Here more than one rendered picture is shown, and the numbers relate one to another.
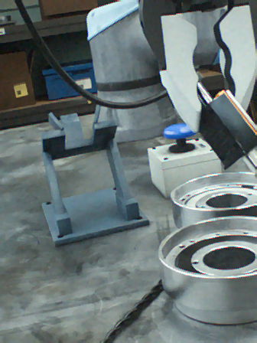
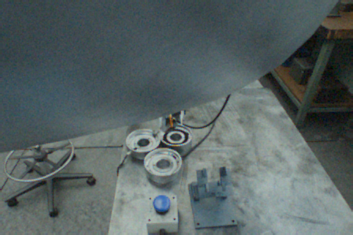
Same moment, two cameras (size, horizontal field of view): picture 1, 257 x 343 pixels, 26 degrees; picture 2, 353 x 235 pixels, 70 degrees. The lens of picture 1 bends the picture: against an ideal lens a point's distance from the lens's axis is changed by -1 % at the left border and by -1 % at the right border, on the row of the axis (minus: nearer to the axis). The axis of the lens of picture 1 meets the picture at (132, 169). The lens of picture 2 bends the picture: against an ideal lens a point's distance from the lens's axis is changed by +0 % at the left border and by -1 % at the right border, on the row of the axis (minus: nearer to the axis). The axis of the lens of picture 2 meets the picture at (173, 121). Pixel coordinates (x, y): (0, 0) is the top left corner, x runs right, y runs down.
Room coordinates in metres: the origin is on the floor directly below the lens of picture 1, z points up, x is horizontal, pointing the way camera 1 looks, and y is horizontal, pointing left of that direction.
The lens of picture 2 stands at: (0.98, 0.01, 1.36)
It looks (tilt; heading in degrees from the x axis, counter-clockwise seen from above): 38 degrees down; 187
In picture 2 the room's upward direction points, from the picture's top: straight up
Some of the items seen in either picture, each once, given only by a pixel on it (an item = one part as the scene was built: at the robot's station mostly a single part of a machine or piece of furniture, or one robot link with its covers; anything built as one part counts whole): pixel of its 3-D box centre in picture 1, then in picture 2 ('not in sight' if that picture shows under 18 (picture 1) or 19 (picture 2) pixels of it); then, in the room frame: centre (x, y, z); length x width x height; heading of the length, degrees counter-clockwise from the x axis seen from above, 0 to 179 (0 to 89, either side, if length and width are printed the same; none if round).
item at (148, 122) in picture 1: (132, 104); not in sight; (0.99, -0.02, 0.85); 0.15 x 0.15 x 0.10
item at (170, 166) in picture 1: (183, 164); (161, 215); (0.66, -0.06, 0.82); 0.08 x 0.07 x 0.05; 9
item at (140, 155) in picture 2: not in sight; (143, 144); (0.42, -0.16, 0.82); 0.10 x 0.10 x 0.04
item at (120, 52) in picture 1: (127, 37); not in sight; (0.98, -0.02, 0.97); 0.13 x 0.12 x 0.14; 80
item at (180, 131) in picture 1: (181, 145); (161, 207); (0.65, -0.06, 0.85); 0.04 x 0.04 x 0.05
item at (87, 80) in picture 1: (80, 77); not in sight; (4.10, 0.28, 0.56); 0.52 x 0.38 x 0.22; 96
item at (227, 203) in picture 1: (227, 209); (163, 165); (0.50, -0.08, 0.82); 0.10 x 0.10 x 0.04
